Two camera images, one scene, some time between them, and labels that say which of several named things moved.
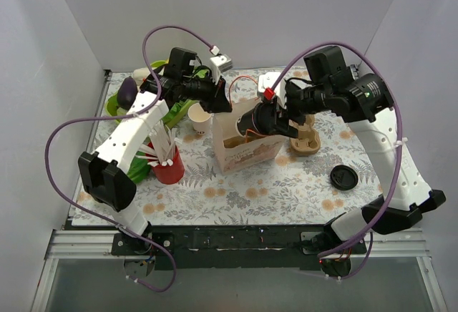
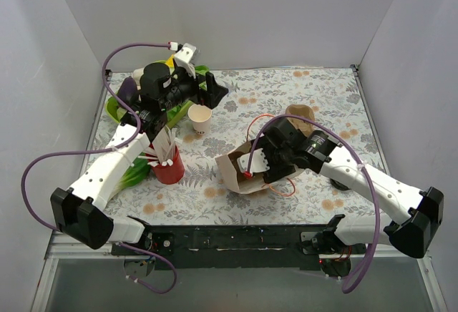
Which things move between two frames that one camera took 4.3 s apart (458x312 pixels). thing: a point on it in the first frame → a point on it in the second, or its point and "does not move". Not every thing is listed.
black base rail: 237,247 does not move
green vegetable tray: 172,113 does not move
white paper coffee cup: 200,119 does not move
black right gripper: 280,118 → 273,174
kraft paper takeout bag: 236,152 → 234,177
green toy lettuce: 139,169 does not move
